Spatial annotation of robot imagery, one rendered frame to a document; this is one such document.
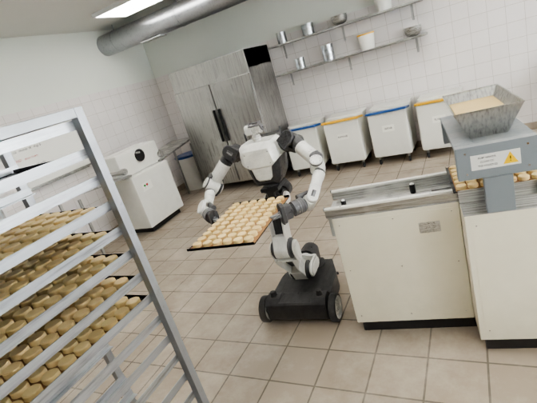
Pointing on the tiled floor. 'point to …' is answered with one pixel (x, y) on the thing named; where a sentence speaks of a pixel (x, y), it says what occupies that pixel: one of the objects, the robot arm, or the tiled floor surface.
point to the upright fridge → (228, 105)
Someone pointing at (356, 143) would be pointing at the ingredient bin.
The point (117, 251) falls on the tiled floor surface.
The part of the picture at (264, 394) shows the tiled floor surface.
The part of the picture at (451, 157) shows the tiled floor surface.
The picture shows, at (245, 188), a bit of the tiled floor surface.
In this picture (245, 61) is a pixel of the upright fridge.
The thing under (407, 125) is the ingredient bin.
